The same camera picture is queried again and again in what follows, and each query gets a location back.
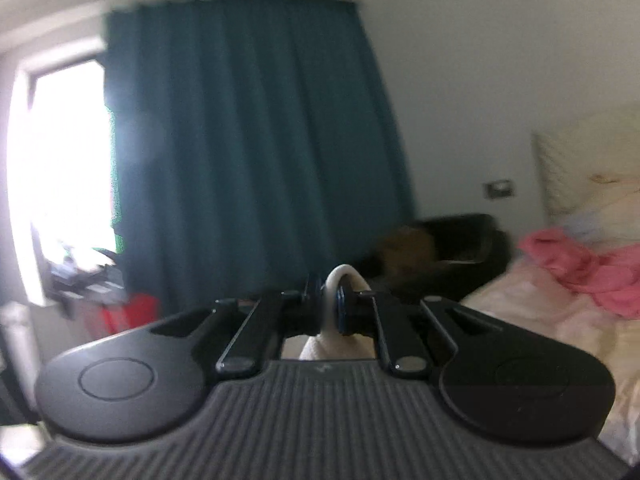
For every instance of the teal curtain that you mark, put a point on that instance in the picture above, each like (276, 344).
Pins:
(250, 150)

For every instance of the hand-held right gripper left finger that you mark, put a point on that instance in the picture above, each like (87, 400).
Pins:
(311, 302)

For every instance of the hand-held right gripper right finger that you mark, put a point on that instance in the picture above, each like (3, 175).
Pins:
(344, 313)

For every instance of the wall switch plate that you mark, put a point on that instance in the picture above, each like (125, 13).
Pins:
(499, 188)

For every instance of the cream pillows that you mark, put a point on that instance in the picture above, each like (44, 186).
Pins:
(580, 160)

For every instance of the red bag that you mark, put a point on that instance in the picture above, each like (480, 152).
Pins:
(131, 312)

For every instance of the dark clutter pile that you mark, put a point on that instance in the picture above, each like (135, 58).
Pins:
(85, 275)

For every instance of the cream pillow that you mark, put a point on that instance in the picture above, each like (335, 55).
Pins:
(615, 210)

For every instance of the white garment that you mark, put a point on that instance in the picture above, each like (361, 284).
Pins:
(325, 349)

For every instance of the pink cloth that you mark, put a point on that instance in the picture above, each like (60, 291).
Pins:
(575, 260)

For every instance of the black leather armchair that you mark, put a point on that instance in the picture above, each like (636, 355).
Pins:
(465, 250)

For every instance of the brown cushion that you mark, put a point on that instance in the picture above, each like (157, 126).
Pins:
(406, 252)

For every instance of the bed with pale sheet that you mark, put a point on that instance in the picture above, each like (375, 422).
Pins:
(550, 320)

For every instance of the bright window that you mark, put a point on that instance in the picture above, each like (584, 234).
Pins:
(60, 160)

